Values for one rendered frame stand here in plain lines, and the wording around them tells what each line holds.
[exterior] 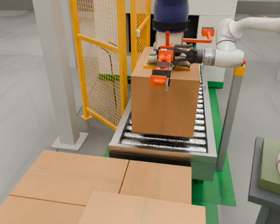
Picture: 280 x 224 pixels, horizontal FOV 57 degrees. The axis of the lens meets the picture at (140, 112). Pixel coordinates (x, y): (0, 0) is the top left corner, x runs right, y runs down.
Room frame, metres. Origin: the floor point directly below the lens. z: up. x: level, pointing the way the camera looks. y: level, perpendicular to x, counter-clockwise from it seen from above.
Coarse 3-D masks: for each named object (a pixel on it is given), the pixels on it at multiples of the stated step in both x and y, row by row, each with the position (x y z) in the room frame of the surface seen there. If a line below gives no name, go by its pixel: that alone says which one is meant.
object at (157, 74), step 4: (152, 72) 1.08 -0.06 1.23; (156, 72) 1.08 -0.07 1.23; (160, 72) 1.08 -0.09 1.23; (164, 72) 1.08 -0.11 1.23; (152, 76) 1.04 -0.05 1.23; (156, 76) 1.04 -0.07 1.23; (160, 76) 1.04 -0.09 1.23; (164, 76) 1.04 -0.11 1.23; (152, 80) 1.04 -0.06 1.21; (152, 84) 1.04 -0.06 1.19; (156, 84) 1.04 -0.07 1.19; (164, 84) 1.04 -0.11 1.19
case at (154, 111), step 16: (144, 48) 1.94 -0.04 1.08; (192, 64) 1.59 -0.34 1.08; (144, 80) 1.39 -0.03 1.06; (176, 80) 1.36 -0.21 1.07; (192, 80) 1.35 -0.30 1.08; (144, 96) 1.39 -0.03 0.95; (160, 96) 1.38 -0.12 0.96; (176, 96) 1.36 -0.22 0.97; (192, 96) 1.35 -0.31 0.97; (144, 112) 1.39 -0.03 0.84; (160, 112) 1.38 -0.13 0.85; (176, 112) 1.36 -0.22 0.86; (192, 112) 1.34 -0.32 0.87; (144, 128) 1.39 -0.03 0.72; (160, 128) 1.37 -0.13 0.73; (176, 128) 1.36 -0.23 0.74; (192, 128) 1.34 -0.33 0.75
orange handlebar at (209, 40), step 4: (208, 32) 1.85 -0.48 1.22; (208, 36) 1.75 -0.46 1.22; (184, 40) 1.69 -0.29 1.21; (188, 40) 1.68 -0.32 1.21; (192, 40) 1.68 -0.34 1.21; (196, 40) 1.67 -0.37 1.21; (200, 40) 1.67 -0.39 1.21; (204, 40) 1.67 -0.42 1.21; (208, 40) 1.66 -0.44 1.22; (164, 44) 1.56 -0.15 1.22; (172, 44) 1.57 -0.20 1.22; (160, 56) 1.32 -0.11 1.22; (164, 56) 1.32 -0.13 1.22; (168, 56) 1.32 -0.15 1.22; (160, 60) 1.27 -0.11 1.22; (164, 60) 1.34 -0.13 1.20; (168, 60) 1.28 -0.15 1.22; (156, 68) 1.17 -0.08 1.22; (164, 68) 1.18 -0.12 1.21; (156, 80) 1.03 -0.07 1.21; (160, 80) 1.03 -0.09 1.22; (164, 80) 1.03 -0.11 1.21; (160, 84) 1.02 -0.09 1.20
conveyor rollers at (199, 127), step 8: (200, 80) 2.55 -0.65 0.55; (200, 88) 2.36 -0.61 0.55; (200, 96) 2.18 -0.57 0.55; (200, 104) 2.02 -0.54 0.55; (200, 112) 1.91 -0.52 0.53; (200, 120) 1.75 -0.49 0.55; (128, 128) 1.65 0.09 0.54; (200, 128) 1.65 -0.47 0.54; (128, 136) 1.56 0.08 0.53; (136, 136) 1.55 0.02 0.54; (144, 136) 1.54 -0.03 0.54; (152, 136) 1.54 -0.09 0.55; (160, 136) 1.54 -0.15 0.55; (168, 136) 1.54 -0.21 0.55; (176, 136) 1.59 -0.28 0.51; (200, 136) 1.56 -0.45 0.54; (128, 144) 1.46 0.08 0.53; (136, 144) 1.46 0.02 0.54; (144, 144) 1.45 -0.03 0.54; (152, 144) 1.44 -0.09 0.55; (160, 144) 1.44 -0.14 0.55; (168, 144) 1.44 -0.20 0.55; (184, 144) 1.49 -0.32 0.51; (192, 144) 1.47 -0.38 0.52; (200, 144) 1.47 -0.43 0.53
